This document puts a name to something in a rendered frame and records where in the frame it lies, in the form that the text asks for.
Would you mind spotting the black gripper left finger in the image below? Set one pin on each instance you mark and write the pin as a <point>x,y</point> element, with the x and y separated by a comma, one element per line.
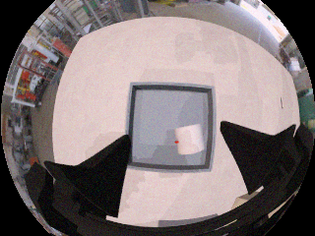
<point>99,178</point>

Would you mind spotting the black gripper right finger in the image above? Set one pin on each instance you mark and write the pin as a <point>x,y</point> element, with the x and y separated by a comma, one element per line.
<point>255,153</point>

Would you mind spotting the grey panel with square hole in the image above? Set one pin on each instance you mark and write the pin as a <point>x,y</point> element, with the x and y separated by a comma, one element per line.
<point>241,200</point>

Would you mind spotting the pale pink cylinder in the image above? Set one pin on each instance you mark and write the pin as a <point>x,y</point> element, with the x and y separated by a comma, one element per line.
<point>189,139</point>

